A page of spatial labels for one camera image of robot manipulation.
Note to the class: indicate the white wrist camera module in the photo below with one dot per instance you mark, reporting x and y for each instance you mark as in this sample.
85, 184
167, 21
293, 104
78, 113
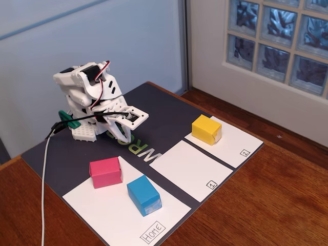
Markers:
134, 118

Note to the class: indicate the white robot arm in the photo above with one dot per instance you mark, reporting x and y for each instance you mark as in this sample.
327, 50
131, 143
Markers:
77, 79

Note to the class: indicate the dark WRO mat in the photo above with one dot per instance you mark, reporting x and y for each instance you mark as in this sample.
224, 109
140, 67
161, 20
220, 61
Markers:
164, 112

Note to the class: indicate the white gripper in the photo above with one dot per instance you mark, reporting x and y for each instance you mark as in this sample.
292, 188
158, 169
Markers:
118, 128

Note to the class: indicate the glass block window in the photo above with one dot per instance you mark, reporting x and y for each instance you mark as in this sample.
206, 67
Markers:
276, 43

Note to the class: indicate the grey metal frame post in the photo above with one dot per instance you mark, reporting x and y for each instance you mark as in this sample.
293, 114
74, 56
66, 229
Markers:
185, 46

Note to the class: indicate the blue paper box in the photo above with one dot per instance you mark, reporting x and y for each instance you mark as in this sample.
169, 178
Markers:
142, 194

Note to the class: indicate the green clamp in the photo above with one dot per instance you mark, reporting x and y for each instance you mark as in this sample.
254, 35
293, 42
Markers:
68, 119

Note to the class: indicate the white zone 1 sheet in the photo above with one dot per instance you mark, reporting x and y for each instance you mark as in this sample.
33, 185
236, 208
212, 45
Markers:
189, 169

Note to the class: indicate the yellow paper box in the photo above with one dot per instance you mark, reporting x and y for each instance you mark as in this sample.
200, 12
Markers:
205, 128

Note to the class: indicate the white zone 2 sheet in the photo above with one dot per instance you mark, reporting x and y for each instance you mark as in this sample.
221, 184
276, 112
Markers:
235, 146

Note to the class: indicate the white home zone sheet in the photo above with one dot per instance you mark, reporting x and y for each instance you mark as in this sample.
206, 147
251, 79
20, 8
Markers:
110, 215

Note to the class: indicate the pink paper box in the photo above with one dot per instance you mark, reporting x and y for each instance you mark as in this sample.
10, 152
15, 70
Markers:
105, 171

